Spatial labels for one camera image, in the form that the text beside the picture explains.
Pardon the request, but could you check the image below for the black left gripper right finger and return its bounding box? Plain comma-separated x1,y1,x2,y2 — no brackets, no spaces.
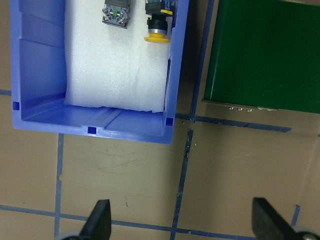
251,197,297,240

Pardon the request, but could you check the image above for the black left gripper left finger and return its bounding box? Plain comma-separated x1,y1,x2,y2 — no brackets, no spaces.
79,199,112,240

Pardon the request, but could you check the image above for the yellow mushroom push button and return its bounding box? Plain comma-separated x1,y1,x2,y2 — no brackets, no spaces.
144,0,176,44

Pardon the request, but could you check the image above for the red mushroom push button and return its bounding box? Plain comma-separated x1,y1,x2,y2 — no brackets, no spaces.
102,0,131,29

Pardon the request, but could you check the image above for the white foam pad left bin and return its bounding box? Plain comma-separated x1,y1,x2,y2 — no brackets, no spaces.
64,0,170,113

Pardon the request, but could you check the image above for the green conveyor belt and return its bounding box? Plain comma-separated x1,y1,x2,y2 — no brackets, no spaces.
203,0,320,114

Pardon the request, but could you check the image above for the blue left plastic bin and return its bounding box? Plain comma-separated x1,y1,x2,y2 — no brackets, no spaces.
9,0,189,144

